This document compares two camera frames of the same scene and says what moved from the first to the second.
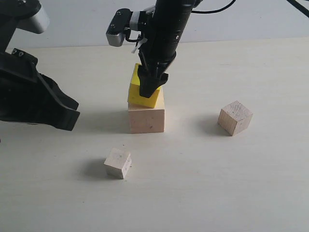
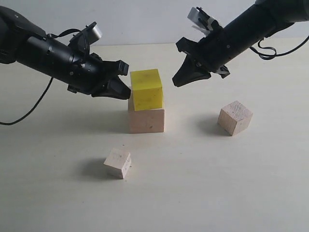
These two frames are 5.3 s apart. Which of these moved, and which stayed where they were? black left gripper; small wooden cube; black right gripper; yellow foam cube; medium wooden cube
Moved: black right gripper; black left gripper; yellow foam cube
Stayed: medium wooden cube; small wooden cube
